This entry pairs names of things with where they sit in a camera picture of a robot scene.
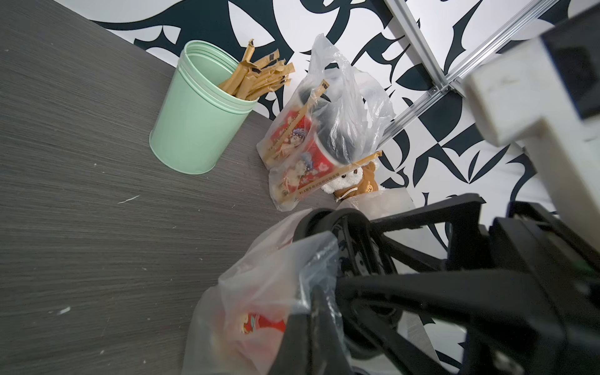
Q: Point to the clear plastic carrier bag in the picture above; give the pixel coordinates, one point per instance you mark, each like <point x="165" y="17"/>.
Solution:
<point x="355" y="109"/>

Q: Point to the green straw holder cup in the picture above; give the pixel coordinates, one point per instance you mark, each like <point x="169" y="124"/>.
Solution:
<point x="198" y="120"/>

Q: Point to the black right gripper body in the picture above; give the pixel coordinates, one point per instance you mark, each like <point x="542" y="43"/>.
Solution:
<point x="530" y="240"/>

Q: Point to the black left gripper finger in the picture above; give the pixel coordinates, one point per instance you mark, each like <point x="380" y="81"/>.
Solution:
<point x="436" y="300"/>
<point x="467" y="245"/>
<point x="311" y="343"/>

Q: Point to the white teddy bear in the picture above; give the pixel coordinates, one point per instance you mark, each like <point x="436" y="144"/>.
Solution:
<point x="357" y="182"/>

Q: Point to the bundle of paper straws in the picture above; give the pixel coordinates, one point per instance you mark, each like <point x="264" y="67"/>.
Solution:
<point x="252" y="80"/>

